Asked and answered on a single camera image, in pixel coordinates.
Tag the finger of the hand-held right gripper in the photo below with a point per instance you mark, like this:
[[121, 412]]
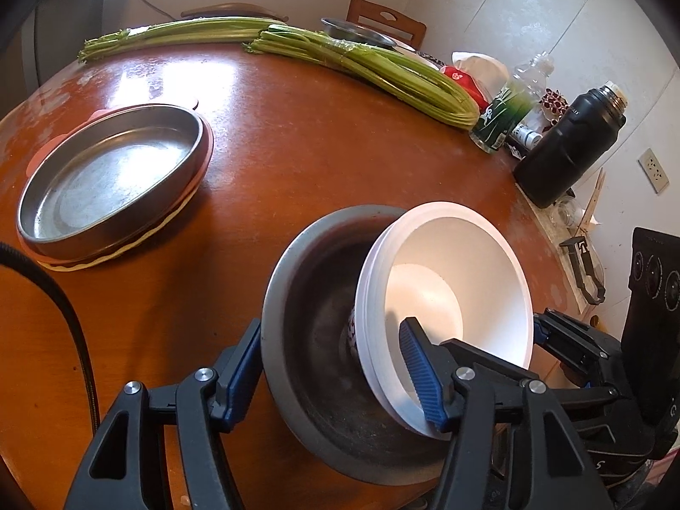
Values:
[[574, 334]]

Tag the glass jar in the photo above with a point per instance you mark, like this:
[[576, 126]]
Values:
[[564, 212]]

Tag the white plastic bag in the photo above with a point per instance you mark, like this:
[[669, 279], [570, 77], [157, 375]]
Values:
[[486, 69]]

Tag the shallow steel plate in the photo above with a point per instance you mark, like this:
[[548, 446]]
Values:
[[106, 180]]

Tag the wooden sticks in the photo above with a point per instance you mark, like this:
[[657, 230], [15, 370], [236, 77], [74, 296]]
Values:
[[592, 202]]

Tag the black thermos flask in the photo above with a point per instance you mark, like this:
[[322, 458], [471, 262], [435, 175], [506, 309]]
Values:
[[568, 149]]

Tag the red patterned item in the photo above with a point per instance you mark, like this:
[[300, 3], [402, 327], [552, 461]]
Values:
[[553, 102]]

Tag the wooden chair with cutout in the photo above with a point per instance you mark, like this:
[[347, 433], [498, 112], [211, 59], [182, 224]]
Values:
[[385, 13]]

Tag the black clamp tool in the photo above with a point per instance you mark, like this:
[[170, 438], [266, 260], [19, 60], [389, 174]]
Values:
[[589, 281]]

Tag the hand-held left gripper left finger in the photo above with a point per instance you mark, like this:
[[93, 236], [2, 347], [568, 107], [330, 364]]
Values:
[[239, 377]]

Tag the small steel bowl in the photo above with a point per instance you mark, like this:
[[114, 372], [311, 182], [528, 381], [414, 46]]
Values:
[[356, 32]]

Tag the yellow shell-shaped plate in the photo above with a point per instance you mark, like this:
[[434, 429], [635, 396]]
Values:
[[133, 244]]

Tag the white ceramic bowl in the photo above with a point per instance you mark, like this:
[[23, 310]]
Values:
[[419, 56]]

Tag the wall socket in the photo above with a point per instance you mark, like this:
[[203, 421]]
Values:
[[654, 170]]

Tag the green label plastic bottle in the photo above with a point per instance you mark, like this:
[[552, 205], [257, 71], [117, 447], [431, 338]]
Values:
[[499, 111]]

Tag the red packet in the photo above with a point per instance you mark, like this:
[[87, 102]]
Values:
[[462, 82]]

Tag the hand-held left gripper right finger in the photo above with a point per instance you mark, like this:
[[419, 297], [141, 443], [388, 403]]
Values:
[[425, 377]]

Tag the curved-back wooden chair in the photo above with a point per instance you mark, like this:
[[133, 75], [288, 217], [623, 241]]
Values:
[[228, 9]]

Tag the small white bottle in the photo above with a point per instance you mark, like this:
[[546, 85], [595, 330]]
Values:
[[526, 135]]

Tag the large steel bowl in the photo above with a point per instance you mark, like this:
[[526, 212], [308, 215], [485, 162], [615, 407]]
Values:
[[319, 340]]

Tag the long celery bunch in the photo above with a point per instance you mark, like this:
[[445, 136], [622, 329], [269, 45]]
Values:
[[186, 32]]

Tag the thick celery bunch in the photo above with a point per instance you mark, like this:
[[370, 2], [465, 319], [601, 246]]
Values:
[[382, 66]]

